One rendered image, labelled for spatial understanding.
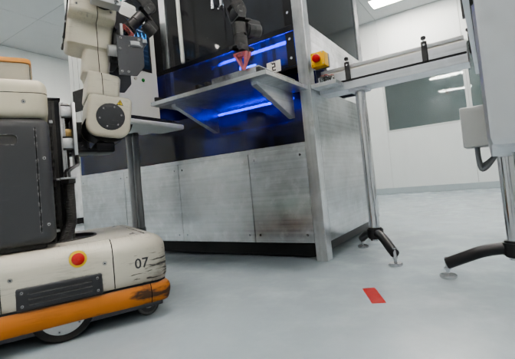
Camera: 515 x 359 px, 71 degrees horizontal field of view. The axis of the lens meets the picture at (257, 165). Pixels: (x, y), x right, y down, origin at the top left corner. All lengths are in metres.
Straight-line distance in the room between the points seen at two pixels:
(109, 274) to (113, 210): 1.65
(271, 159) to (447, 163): 4.62
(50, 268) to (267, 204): 1.11
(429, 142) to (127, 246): 5.53
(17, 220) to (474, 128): 1.25
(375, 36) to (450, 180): 2.66
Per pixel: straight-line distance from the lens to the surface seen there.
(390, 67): 1.87
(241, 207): 2.07
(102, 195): 3.01
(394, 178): 6.42
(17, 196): 1.30
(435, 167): 6.31
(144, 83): 2.39
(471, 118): 0.93
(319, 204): 1.83
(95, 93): 1.52
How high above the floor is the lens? 0.43
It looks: 2 degrees up
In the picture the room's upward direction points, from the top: 5 degrees counter-clockwise
